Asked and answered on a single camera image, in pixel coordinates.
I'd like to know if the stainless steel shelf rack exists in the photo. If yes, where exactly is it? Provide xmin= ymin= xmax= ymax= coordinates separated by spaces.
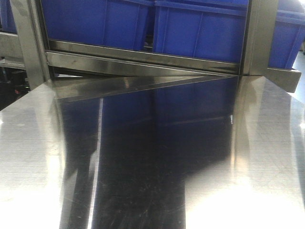
xmin=10 ymin=0 xmax=301 ymax=92

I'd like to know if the blue plastic bin left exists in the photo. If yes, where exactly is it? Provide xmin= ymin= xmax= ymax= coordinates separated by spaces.
xmin=41 ymin=0 xmax=154 ymax=51

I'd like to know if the blue plastic bin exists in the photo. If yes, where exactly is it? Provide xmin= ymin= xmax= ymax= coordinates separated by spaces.
xmin=41 ymin=0 xmax=154 ymax=51
xmin=268 ymin=0 xmax=305 ymax=69
xmin=152 ymin=0 xmax=247 ymax=63

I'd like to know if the blue plastic bin middle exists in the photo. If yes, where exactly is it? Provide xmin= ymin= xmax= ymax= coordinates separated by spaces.
xmin=152 ymin=0 xmax=247 ymax=63

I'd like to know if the blue plastic bin right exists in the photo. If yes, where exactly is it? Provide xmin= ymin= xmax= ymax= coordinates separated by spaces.
xmin=268 ymin=0 xmax=305 ymax=69

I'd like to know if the blue bin far left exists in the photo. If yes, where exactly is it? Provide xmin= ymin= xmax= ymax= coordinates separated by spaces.
xmin=0 ymin=0 xmax=17 ymax=34

